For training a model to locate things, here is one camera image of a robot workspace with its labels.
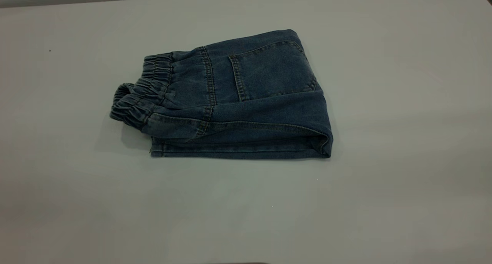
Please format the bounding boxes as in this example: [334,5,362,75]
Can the blue denim jeans shorts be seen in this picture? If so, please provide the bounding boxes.
[110,29,334,159]

